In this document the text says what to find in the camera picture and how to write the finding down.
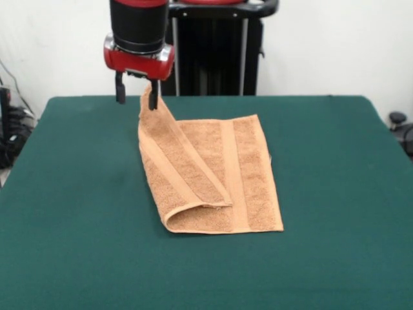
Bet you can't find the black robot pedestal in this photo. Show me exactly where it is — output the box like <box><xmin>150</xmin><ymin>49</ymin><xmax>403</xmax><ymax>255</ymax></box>
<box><xmin>159</xmin><ymin>0</ymin><xmax>280</xmax><ymax>97</ymax></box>

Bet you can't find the tan terry towel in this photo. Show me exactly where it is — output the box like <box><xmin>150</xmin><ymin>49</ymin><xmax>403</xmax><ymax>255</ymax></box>
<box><xmin>137</xmin><ymin>83</ymin><xmax>285</xmax><ymax>234</ymax></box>

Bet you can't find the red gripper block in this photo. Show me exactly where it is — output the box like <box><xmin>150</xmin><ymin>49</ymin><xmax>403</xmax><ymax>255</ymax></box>
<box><xmin>103</xmin><ymin>33</ymin><xmax>177</xmax><ymax>110</ymax></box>

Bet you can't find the black box with red light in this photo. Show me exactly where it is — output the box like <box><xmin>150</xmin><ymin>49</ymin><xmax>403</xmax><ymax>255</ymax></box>
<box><xmin>0</xmin><ymin>86</ymin><xmax>12</xmax><ymax>143</ymax></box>

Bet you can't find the dark green table cloth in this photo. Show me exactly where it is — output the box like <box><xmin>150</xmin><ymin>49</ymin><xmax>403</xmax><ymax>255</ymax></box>
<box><xmin>0</xmin><ymin>95</ymin><xmax>413</xmax><ymax>310</ymax></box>

